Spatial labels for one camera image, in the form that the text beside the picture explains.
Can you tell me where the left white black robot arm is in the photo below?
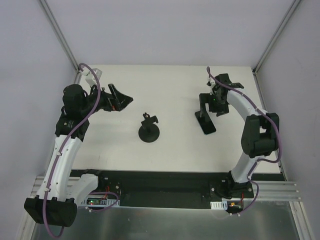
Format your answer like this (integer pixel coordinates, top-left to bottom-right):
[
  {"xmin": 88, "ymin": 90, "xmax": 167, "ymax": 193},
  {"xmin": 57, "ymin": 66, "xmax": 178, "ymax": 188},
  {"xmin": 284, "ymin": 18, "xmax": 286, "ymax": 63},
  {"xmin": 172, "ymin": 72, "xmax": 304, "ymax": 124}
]
[{"xmin": 24, "ymin": 83, "xmax": 134, "ymax": 227}]

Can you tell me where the right aluminium corner post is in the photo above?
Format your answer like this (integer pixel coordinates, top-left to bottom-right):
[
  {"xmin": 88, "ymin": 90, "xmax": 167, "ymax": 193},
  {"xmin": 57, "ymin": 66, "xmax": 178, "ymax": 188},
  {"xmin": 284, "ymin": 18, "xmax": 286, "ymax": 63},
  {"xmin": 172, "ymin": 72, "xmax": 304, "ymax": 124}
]
[{"xmin": 251, "ymin": 0, "xmax": 305, "ymax": 75}]

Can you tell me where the white cable duct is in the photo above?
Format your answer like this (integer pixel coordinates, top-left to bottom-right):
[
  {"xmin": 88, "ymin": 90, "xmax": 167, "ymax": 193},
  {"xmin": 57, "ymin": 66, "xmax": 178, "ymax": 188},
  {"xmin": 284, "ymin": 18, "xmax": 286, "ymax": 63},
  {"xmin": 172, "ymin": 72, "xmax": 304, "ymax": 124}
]
[
  {"xmin": 79, "ymin": 197, "xmax": 120, "ymax": 208},
  {"xmin": 210, "ymin": 200, "xmax": 228, "ymax": 211}
]

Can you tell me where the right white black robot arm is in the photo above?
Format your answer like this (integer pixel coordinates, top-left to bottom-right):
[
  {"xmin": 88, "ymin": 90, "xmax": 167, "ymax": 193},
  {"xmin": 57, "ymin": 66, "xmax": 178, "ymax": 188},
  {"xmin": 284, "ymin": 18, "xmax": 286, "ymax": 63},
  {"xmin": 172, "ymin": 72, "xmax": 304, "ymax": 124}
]
[{"xmin": 195, "ymin": 73, "xmax": 280, "ymax": 199}]

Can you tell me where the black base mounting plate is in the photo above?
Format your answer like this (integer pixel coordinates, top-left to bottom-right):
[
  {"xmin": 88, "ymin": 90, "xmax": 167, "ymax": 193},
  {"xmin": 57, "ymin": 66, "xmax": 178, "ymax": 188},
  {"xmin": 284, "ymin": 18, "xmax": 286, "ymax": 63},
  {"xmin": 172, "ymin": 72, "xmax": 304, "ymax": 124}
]
[{"xmin": 70, "ymin": 169, "xmax": 254, "ymax": 209}]

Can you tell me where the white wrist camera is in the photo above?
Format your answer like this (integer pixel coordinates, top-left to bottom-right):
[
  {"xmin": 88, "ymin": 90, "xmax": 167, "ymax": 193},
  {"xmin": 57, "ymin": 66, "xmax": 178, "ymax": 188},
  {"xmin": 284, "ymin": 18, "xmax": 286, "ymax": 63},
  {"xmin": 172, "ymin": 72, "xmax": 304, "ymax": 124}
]
[
  {"xmin": 206, "ymin": 77, "xmax": 216, "ymax": 95},
  {"xmin": 82, "ymin": 68, "xmax": 103, "ymax": 87}
]

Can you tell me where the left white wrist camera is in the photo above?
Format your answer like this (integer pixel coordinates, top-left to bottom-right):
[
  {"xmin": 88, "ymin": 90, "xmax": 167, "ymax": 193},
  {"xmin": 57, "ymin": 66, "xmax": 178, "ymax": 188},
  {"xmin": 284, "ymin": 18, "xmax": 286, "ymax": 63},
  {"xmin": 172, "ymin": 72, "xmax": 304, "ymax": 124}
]
[{"xmin": 82, "ymin": 68, "xmax": 103, "ymax": 87}]

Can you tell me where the right white cable duct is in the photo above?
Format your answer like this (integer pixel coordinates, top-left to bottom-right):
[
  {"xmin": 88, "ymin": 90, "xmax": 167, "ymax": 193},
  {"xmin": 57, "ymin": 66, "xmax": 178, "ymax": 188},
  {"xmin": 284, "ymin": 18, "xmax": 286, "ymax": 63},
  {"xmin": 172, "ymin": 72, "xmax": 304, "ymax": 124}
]
[{"xmin": 210, "ymin": 200, "xmax": 228, "ymax": 211}]

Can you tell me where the left aluminium corner post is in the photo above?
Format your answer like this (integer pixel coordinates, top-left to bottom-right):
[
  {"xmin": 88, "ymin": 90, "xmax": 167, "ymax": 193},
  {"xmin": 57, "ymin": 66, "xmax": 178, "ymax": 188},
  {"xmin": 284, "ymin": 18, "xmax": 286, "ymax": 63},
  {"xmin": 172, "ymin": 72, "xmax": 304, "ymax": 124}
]
[{"xmin": 37, "ymin": 0, "xmax": 79, "ymax": 73}]

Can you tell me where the black round-base phone stand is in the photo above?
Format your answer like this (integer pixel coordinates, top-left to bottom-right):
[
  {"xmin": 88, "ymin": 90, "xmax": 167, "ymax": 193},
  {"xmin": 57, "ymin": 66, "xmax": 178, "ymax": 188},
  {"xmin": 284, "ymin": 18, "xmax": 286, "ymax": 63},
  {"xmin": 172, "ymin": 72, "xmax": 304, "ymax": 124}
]
[{"xmin": 138, "ymin": 112, "xmax": 160, "ymax": 143}]

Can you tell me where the black phone teal case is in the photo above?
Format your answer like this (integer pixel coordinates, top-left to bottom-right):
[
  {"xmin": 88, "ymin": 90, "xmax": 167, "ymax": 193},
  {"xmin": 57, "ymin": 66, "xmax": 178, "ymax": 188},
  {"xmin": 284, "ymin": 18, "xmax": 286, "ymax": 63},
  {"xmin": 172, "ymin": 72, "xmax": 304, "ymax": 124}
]
[{"xmin": 195, "ymin": 111, "xmax": 217, "ymax": 135}]

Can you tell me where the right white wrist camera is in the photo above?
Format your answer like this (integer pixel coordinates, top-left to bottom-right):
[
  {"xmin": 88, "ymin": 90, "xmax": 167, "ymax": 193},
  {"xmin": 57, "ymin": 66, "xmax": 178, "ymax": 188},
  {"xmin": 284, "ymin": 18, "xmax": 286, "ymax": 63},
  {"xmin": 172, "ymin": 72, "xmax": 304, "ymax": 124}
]
[{"xmin": 206, "ymin": 77, "xmax": 216, "ymax": 95}]

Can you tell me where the left white cable duct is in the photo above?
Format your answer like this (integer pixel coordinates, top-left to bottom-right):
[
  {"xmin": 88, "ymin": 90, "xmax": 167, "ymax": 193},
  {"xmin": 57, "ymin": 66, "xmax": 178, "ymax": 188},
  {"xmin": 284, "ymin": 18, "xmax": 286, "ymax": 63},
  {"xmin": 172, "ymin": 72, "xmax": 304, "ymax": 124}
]
[{"xmin": 79, "ymin": 197, "xmax": 120, "ymax": 208}]

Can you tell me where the aluminium corner post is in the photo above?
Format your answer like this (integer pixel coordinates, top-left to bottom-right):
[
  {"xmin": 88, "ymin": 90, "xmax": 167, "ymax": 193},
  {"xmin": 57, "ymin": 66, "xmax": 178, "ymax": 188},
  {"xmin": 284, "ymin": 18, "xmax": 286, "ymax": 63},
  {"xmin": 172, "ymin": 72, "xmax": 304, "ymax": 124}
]
[
  {"xmin": 251, "ymin": 0, "xmax": 305, "ymax": 75},
  {"xmin": 37, "ymin": 0, "xmax": 79, "ymax": 73}
]

